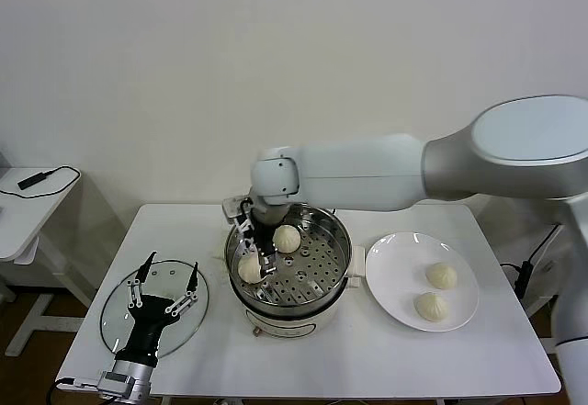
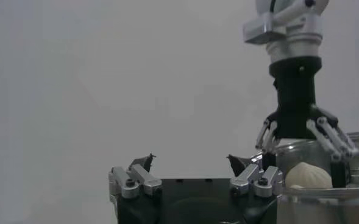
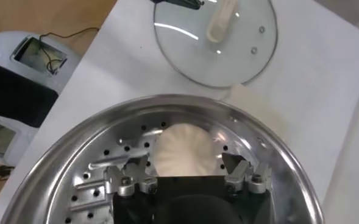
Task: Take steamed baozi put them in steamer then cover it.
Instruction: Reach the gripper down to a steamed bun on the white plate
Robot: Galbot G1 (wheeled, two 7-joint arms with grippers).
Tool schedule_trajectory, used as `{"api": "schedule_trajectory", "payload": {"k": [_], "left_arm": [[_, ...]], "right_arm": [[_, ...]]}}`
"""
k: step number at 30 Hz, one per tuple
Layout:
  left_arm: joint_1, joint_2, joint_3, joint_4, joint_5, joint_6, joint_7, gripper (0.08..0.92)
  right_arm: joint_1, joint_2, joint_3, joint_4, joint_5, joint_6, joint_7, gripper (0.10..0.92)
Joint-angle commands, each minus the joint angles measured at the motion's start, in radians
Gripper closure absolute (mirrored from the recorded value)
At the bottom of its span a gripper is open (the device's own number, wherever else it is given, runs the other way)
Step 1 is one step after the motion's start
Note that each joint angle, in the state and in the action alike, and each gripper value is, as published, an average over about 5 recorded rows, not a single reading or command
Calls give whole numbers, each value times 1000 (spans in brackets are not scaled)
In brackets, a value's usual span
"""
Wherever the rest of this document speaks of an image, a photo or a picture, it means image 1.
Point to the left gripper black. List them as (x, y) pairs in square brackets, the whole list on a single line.
[(147, 322)]

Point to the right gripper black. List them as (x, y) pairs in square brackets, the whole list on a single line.
[(264, 237)]

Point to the white steamed baozi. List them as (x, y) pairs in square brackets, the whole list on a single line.
[(431, 306), (288, 239), (441, 275), (249, 271)]

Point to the round glass pot lid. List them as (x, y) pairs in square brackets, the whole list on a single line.
[(184, 336)]

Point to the stainless steel steamer basket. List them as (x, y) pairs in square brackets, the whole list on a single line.
[(321, 258)]

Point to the stainless steel steamer pot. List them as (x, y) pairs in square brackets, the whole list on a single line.
[(280, 324)]

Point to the white round plate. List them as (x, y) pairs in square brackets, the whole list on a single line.
[(395, 276)]

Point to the white side table with adapter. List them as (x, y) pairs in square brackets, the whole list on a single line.
[(23, 226)]

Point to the black power adapter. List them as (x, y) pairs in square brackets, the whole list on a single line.
[(32, 181)]

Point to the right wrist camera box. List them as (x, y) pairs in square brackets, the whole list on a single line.
[(236, 210)]

